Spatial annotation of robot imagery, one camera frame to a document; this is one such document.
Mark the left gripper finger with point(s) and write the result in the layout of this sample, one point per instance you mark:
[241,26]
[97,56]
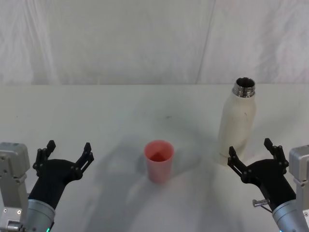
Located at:
[41,157]
[84,160]

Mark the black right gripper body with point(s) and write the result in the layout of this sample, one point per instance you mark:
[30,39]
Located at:
[272,178]

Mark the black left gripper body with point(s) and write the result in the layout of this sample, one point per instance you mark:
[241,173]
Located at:
[53,176]

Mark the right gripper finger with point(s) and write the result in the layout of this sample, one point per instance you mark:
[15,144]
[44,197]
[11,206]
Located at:
[277,153]
[237,165]

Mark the cream vacuum bottle steel neck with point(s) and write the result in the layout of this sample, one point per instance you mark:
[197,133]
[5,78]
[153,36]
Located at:
[237,125]

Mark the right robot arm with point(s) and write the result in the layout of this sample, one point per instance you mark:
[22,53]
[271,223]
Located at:
[299,169]

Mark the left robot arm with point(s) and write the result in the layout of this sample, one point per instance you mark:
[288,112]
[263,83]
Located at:
[14,183]

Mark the white table cloth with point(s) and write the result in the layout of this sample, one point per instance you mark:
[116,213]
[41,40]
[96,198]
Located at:
[108,116]

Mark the pink plastic cup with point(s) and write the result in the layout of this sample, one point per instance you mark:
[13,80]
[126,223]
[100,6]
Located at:
[159,169]

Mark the white wrinkled curtain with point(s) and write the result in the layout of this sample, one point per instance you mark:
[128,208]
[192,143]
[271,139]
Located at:
[120,41]

